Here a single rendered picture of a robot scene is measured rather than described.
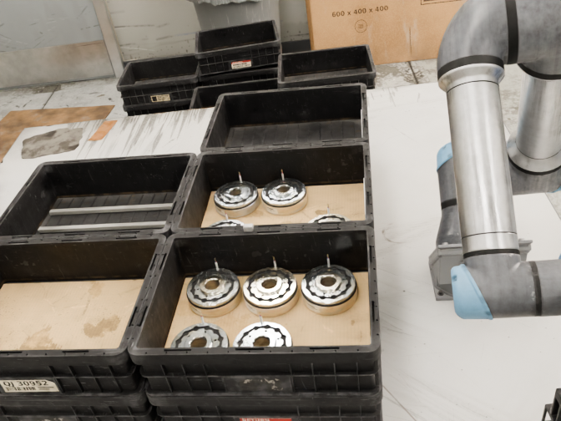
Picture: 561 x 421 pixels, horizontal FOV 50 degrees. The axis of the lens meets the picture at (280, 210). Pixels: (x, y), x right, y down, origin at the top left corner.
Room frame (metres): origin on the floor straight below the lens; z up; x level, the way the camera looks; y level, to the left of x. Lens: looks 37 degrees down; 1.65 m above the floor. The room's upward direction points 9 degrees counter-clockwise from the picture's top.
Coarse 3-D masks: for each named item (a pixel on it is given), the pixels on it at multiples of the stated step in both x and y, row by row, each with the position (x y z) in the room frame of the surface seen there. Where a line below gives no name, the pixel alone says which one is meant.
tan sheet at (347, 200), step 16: (320, 192) 1.14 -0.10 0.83; (336, 192) 1.12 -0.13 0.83; (352, 192) 1.12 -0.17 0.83; (208, 208) 1.14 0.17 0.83; (304, 208) 1.08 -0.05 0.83; (320, 208) 1.08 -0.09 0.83; (336, 208) 1.07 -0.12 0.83; (352, 208) 1.06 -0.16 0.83; (208, 224) 1.08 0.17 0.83; (256, 224) 1.05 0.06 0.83
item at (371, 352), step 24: (168, 240) 0.92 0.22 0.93; (144, 312) 0.75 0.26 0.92; (144, 360) 0.64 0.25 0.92; (168, 360) 0.63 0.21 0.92; (192, 360) 0.63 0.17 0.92; (216, 360) 0.62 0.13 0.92; (240, 360) 0.61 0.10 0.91; (264, 360) 0.61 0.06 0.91; (288, 360) 0.60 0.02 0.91; (312, 360) 0.59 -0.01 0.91; (336, 360) 0.59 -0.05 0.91; (360, 360) 0.58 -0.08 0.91
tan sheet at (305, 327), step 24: (360, 288) 0.81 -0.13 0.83; (192, 312) 0.81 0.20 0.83; (240, 312) 0.79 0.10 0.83; (288, 312) 0.78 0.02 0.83; (312, 312) 0.77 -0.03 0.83; (360, 312) 0.75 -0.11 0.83; (168, 336) 0.77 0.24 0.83; (312, 336) 0.71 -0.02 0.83; (336, 336) 0.70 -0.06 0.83; (360, 336) 0.69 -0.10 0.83
